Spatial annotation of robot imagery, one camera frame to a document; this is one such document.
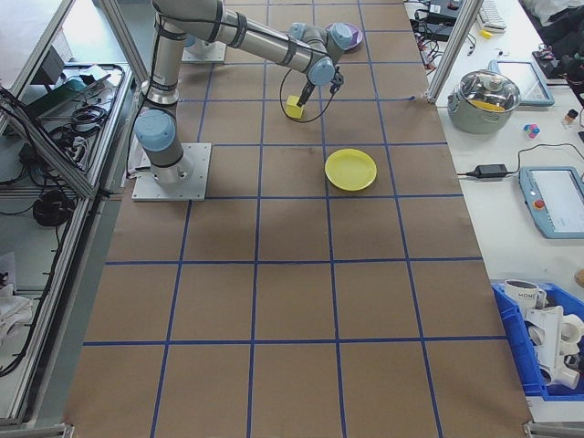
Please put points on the small bottle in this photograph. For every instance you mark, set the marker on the small bottle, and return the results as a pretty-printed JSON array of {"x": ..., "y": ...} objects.
[{"x": 570, "y": 119}]

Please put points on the dark grey box device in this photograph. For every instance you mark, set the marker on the dark grey box device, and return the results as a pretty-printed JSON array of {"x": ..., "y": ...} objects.
[{"x": 45, "y": 64}]

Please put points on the aluminium profile post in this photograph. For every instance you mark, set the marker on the aluminium profile post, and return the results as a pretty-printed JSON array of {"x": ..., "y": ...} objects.
[{"x": 449, "y": 50}]

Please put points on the small yellow object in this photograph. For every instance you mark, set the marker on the small yellow object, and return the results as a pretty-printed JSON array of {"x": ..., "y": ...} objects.
[{"x": 486, "y": 32}]

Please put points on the small colourful toy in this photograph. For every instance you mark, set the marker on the small colourful toy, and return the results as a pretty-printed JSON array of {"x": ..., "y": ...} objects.
[{"x": 531, "y": 131}]

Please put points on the white crumpled cloth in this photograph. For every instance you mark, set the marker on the white crumpled cloth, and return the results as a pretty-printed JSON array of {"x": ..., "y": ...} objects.
[{"x": 13, "y": 315}]

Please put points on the white printed mug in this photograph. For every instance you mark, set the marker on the white printed mug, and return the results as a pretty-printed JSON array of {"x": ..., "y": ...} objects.
[{"x": 520, "y": 296}]

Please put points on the black power adapter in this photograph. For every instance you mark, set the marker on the black power adapter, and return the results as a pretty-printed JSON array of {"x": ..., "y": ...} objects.
[
  {"x": 492, "y": 170},
  {"x": 445, "y": 31}
]

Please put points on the V-shaped metal bar frame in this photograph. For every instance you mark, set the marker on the V-shaped metal bar frame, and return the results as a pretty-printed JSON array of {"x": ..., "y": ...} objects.
[{"x": 55, "y": 310}]

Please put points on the yellow plastic piece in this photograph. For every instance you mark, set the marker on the yellow plastic piece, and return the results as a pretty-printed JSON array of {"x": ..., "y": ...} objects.
[{"x": 490, "y": 106}]

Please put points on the white pipe fitting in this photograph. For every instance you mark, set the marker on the white pipe fitting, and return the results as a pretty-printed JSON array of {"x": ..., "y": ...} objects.
[{"x": 554, "y": 337}]

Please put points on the black power strip red plugs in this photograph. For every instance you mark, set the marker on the black power strip red plugs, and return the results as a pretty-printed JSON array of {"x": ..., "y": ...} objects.
[{"x": 431, "y": 48}]

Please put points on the yellow foam block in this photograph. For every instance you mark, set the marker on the yellow foam block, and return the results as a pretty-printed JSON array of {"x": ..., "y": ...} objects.
[{"x": 294, "y": 109}]

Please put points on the blue plastic bin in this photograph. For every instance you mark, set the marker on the blue plastic bin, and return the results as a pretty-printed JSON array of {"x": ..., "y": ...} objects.
[{"x": 520, "y": 356}]

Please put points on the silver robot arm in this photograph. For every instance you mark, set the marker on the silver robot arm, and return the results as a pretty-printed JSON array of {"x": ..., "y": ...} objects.
[{"x": 260, "y": 38}]

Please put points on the light blue teach pendant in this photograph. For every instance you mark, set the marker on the light blue teach pendant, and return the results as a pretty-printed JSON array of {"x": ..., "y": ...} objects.
[
  {"x": 529, "y": 82},
  {"x": 554, "y": 203}
]

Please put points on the glass pot lid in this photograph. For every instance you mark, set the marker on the glass pot lid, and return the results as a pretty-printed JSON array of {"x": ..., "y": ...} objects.
[{"x": 495, "y": 84}]

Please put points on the black computer red logo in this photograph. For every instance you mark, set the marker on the black computer red logo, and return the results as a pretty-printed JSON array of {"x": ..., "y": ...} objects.
[{"x": 442, "y": 9}]

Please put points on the white keyboard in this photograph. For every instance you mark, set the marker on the white keyboard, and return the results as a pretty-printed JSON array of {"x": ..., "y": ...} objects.
[{"x": 493, "y": 13}]

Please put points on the white square base plate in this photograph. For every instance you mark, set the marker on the white square base plate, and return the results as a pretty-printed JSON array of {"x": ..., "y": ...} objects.
[
  {"x": 196, "y": 178},
  {"x": 216, "y": 54}
]

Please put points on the yellow round plate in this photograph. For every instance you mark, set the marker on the yellow round plate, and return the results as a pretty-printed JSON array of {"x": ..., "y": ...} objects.
[{"x": 350, "y": 169}]

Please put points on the stainless steel pot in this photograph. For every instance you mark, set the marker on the stainless steel pot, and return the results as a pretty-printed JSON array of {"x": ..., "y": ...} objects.
[{"x": 474, "y": 121}]

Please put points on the purple round plate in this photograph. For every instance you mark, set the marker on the purple round plate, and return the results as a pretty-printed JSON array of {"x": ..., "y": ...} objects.
[{"x": 360, "y": 38}]

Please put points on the aluminium profile bar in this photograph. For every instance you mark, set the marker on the aluminium profile bar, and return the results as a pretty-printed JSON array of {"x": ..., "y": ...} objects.
[
  {"x": 554, "y": 429},
  {"x": 36, "y": 431}
]

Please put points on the green flat board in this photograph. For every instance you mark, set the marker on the green flat board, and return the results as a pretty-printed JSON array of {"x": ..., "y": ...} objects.
[{"x": 77, "y": 89}]

